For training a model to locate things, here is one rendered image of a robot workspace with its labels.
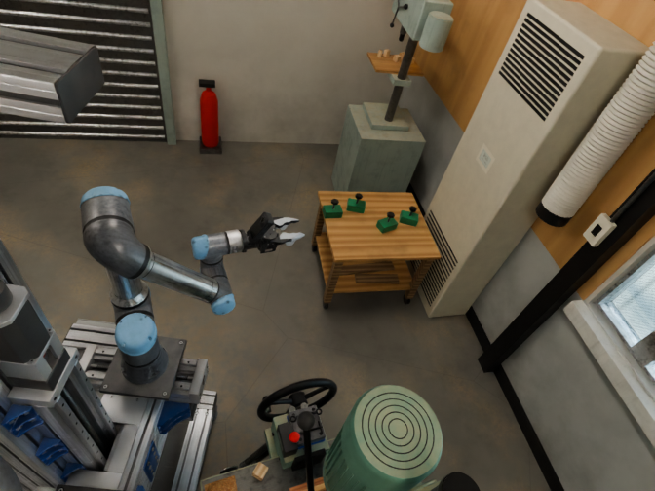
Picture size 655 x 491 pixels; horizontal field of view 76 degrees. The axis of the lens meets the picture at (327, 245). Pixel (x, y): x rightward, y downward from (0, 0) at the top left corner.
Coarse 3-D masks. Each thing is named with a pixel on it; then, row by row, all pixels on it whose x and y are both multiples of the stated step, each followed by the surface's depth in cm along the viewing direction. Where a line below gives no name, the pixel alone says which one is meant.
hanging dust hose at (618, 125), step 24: (648, 72) 147; (624, 96) 156; (648, 96) 150; (600, 120) 165; (624, 120) 158; (600, 144) 166; (624, 144) 165; (576, 168) 177; (600, 168) 172; (552, 192) 190; (576, 192) 181; (552, 216) 192
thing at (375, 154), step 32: (416, 0) 236; (448, 0) 233; (416, 32) 239; (448, 32) 230; (384, 64) 282; (416, 64) 292; (352, 128) 304; (384, 128) 296; (416, 128) 307; (352, 160) 305; (384, 160) 302; (416, 160) 308
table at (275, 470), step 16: (272, 448) 130; (256, 464) 123; (272, 464) 124; (320, 464) 126; (208, 480) 118; (240, 480) 120; (256, 480) 121; (272, 480) 121; (288, 480) 122; (304, 480) 123
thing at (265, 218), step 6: (264, 216) 133; (270, 216) 133; (258, 222) 135; (264, 222) 132; (270, 222) 132; (252, 228) 137; (258, 228) 134; (264, 228) 133; (252, 234) 136; (258, 234) 135; (252, 240) 136; (258, 240) 138
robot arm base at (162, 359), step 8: (160, 344) 148; (160, 352) 141; (152, 360) 137; (160, 360) 141; (168, 360) 147; (128, 368) 137; (136, 368) 136; (144, 368) 137; (152, 368) 140; (160, 368) 142; (128, 376) 139; (136, 376) 138; (144, 376) 139; (152, 376) 141; (160, 376) 144
